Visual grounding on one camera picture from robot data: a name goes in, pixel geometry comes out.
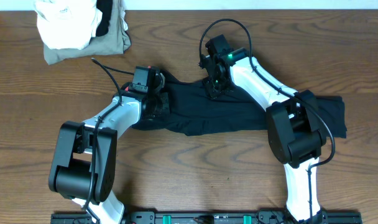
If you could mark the white folded garment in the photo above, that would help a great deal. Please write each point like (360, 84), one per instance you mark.
(67, 24)

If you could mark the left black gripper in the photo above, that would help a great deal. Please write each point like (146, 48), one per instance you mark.
(160, 104)

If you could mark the khaki folded garment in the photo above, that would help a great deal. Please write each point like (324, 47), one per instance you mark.
(116, 41)

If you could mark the black folded garment on pile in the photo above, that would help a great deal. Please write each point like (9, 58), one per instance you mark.
(106, 7)

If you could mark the black leggings with coral cuffs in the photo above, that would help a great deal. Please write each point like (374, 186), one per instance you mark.
(193, 113)

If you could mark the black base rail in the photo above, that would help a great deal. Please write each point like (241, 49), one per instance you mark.
(260, 217)

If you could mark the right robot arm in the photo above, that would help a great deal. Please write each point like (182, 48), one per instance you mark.
(295, 134)

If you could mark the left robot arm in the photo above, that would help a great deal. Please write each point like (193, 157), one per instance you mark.
(84, 161)

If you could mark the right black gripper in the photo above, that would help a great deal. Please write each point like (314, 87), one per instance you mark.
(213, 91)

